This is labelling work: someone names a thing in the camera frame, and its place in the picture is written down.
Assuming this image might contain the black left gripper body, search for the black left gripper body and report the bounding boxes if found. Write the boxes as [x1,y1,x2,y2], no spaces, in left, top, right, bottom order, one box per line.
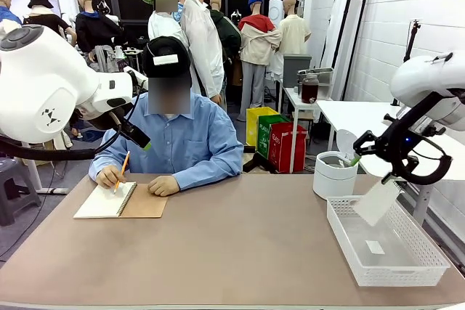
[118,119,151,149]

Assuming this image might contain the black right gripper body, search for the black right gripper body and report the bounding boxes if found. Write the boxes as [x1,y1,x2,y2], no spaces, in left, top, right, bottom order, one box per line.
[376,113,413,166]

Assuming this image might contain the orange pencil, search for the orange pencil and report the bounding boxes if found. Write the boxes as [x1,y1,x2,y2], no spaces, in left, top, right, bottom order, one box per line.
[113,150,131,194]

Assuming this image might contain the white paper sheet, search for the white paper sheet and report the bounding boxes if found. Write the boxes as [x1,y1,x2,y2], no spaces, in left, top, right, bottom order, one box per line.
[352,179,402,227]

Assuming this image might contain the spiral notebook kraft cover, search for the spiral notebook kraft cover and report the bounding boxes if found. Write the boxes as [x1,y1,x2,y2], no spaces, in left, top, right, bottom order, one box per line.
[73,181,169,219]

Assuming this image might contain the person's left forearm blue sleeve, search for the person's left forearm blue sleeve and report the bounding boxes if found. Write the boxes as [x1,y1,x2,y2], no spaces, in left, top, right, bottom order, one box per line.
[170,160,243,191]

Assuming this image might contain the person's left hand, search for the person's left hand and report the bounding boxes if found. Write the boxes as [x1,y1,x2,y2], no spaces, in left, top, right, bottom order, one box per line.
[147,174,181,197]

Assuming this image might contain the person's right hand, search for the person's right hand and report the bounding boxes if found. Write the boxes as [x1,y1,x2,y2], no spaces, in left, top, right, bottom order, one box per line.
[96,164,127,189]

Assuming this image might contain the large white side table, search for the large white side table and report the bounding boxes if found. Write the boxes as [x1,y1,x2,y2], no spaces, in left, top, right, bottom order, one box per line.
[316,100,465,226]

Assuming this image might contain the white round lidded trash bin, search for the white round lidded trash bin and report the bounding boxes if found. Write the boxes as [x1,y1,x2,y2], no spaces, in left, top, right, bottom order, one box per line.
[312,129,361,201]

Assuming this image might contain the person in blue shirt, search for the person in blue shirt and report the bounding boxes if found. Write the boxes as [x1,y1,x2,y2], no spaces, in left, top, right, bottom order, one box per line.
[89,36,244,191]

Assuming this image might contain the brown glass jar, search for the brown glass jar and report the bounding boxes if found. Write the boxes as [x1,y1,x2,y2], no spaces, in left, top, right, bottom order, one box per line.
[301,73,320,104]

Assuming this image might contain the red recycling bin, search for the red recycling bin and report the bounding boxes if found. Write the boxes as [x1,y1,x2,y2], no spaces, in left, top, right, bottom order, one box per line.
[267,122,308,174]

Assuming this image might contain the white rectangular label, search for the white rectangular label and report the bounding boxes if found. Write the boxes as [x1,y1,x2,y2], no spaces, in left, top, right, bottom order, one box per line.
[365,240,385,256]

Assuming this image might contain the metal tray container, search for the metal tray container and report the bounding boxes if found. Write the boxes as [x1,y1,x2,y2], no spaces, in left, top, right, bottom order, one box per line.
[297,67,334,88]

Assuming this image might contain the small white table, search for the small white table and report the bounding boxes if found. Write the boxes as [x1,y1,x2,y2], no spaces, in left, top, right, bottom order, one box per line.
[280,86,330,174]

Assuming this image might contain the black baseball cap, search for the black baseball cap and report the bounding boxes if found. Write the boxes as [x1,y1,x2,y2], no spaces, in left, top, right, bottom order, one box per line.
[142,36,192,79]

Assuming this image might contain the white perforated plastic basket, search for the white perforated plastic basket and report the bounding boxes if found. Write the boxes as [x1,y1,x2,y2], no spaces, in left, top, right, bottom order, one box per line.
[325,195,451,287]

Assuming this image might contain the green recycling bin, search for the green recycling bin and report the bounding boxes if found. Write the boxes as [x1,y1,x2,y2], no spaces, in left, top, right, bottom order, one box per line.
[256,113,291,160]

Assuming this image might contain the grey box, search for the grey box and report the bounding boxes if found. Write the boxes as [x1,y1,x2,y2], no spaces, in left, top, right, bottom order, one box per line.
[282,54,312,89]

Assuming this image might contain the black tripod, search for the black tripod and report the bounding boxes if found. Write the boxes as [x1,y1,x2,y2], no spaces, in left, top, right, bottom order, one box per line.
[402,19,422,65]

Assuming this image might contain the black floor stand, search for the black floor stand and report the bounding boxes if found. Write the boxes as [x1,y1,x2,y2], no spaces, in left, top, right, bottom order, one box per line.
[242,150,277,175]

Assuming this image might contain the yellow recycling bin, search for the yellow recycling bin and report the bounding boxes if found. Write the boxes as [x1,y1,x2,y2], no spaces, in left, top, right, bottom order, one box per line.
[246,106,280,147]

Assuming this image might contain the figure with green checkered hat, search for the figure with green checkered hat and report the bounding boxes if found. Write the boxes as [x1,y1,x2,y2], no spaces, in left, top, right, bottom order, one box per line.
[139,0,190,44]

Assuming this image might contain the bald mannequin black hoodie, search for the bald mannequin black hoodie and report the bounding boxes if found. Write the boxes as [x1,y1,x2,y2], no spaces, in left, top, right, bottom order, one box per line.
[75,0,127,62]

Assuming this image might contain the tall mannequin white shirt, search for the tall mannequin white shirt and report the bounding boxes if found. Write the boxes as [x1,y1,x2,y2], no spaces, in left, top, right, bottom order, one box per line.
[180,0,227,102]

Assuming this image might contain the grey plastic stool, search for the grey plastic stool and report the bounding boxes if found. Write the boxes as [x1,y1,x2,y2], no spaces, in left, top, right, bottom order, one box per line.
[0,157,43,227]

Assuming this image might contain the mannequin cream shirt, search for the mannequin cream shirt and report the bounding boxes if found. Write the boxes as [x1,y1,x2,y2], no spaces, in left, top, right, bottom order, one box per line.
[278,0,312,56]

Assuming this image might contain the black slanted pole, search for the black slanted pole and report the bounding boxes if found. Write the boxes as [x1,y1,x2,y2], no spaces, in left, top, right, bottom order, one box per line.
[347,0,375,75]

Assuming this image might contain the mannequin dark green hoodie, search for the mannequin dark green hoodie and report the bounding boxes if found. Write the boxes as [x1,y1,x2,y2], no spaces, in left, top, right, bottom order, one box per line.
[209,0,243,71]

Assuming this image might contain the mannequin blue cap red jacket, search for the mannequin blue cap red jacket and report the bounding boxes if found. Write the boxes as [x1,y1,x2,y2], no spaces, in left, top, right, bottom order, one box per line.
[237,0,283,123]

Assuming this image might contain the mannequin with black bucket hat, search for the mannequin with black bucket hat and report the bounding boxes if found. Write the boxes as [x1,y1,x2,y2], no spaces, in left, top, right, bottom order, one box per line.
[22,0,78,48]

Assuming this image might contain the white oval fan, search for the white oval fan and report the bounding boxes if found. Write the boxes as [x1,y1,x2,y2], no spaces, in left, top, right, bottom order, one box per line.
[268,0,286,30]

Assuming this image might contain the mannequin with blue top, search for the mannequin with blue top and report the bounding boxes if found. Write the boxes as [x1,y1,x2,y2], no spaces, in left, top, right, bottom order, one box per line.
[0,0,23,33]

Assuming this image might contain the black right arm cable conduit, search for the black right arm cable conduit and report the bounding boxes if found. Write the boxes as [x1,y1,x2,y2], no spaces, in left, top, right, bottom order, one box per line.
[394,88,465,186]

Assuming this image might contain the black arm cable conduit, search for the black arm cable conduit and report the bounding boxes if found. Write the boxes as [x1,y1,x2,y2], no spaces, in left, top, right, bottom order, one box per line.
[394,88,465,186]
[0,121,123,161]

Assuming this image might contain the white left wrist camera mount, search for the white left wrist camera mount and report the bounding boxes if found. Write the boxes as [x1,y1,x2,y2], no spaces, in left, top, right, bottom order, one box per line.
[122,65,152,91]

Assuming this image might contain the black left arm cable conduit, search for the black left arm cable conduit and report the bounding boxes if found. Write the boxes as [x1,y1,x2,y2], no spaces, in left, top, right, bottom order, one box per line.
[0,121,123,161]

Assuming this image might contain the white table leg frame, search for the white table leg frame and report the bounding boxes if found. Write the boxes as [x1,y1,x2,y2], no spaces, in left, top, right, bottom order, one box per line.
[21,159,70,195]

